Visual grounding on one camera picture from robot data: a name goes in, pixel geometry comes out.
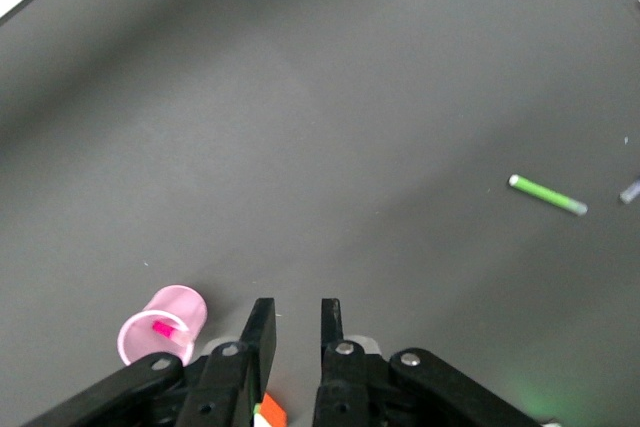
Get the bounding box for purple marker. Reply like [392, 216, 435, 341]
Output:
[618, 176, 640, 206]

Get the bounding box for pink mesh cup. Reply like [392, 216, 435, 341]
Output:
[116, 284, 209, 368]

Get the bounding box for green marker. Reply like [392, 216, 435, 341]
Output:
[507, 173, 590, 218]

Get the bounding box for pink marker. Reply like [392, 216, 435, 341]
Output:
[151, 319, 196, 348]

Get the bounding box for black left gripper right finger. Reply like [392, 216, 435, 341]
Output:
[313, 297, 545, 427]

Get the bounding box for colourful puzzle cube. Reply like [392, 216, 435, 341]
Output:
[252, 392, 290, 427]

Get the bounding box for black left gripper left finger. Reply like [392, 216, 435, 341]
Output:
[23, 297, 278, 427]

